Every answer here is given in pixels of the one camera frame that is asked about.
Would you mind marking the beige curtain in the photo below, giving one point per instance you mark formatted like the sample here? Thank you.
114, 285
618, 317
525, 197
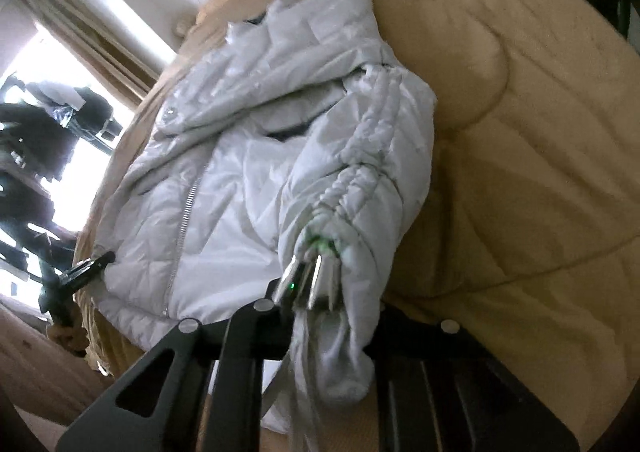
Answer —
95, 36

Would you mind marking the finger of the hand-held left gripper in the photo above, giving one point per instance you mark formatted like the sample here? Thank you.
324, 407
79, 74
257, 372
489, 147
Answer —
87, 269

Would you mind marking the orange quilted bedspread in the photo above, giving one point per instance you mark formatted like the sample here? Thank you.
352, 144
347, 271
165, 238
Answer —
525, 156

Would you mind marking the white quilted puffer jacket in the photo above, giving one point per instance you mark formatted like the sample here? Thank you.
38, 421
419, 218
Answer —
240, 192

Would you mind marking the grey hanging garment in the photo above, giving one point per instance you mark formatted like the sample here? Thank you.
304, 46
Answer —
55, 94

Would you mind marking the dark hanging pants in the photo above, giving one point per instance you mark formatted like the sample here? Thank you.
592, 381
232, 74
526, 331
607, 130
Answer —
30, 222

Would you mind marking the black hanging jacket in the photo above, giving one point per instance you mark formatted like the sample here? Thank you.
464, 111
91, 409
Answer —
55, 141

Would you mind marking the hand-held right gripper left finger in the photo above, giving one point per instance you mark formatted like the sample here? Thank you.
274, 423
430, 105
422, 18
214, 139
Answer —
270, 327

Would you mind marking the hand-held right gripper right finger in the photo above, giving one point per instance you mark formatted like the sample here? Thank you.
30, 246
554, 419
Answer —
400, 337

